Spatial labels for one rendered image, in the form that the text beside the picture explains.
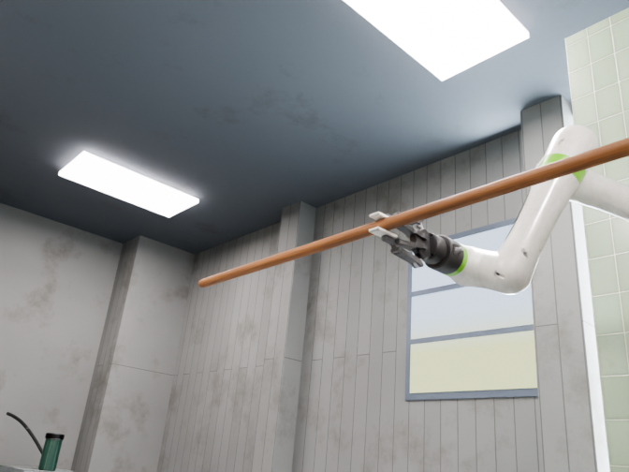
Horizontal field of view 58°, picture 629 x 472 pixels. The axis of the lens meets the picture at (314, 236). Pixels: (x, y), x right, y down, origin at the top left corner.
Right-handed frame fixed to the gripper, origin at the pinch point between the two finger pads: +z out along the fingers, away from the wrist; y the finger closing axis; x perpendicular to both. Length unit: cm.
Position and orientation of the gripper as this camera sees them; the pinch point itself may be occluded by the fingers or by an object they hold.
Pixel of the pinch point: (383, 226)
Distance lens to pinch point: 135.0
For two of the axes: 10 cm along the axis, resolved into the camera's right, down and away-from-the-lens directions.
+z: -7.4, -3.1, -6.0
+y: -0.8, 9.2, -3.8
